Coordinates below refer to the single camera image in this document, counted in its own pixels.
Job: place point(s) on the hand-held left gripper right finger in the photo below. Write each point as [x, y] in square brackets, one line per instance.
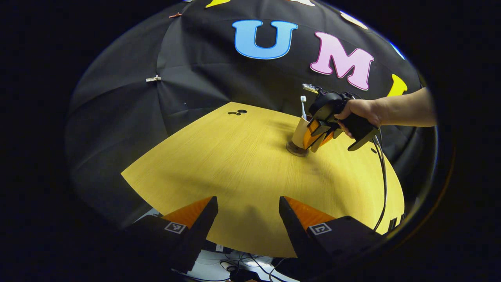
[295, 235]

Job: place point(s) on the silver metal clip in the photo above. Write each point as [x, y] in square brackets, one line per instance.
[153, 78]

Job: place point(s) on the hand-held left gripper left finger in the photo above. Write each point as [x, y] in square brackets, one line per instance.
[199, 235]

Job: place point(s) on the white toothbrush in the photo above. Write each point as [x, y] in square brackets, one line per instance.
[303, 105]

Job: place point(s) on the wooden desktop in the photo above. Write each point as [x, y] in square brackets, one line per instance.
[242, 168]

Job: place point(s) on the round brown coaster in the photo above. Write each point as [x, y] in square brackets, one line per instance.
[295, 150]

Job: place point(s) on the black backdrop cloth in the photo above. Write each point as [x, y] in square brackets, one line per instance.
[195, 70]

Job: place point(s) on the beige cup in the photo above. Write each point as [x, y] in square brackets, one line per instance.
[299, 133]

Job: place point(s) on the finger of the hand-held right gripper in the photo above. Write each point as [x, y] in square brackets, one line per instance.
[325, 139]
[310, 137]

